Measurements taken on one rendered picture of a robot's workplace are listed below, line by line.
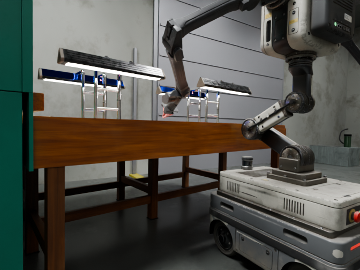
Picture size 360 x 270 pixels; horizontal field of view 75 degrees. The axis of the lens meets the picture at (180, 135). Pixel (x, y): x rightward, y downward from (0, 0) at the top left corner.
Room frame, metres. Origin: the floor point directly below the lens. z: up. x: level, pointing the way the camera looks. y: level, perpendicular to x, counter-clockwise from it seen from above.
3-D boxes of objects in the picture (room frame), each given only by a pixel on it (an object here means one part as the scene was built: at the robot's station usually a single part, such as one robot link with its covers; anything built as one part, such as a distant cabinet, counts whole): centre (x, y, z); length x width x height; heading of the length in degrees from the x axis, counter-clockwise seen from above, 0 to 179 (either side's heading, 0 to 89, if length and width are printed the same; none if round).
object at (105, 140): (1.44, -0.14, 0.67); 1.81 x 0.12 x 0.19; 130
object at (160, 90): (2.42, -0.02, 1.08); 0.62 x 0.08 x 0.07; 130
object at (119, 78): (1.43, 0.41, 0.90); 0.20 x 0.19 x 0.45; 130
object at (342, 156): (5.10, -3.37, 0.38); 0.78 x 0.62 x 0.76; 32
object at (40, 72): (1.80, 0.72, 1.08); 0.62 x 0.08 x 0.07; 130
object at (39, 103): (1.04, 0.66, 0.83); 0.30 x 0.06 x 0.07; 40
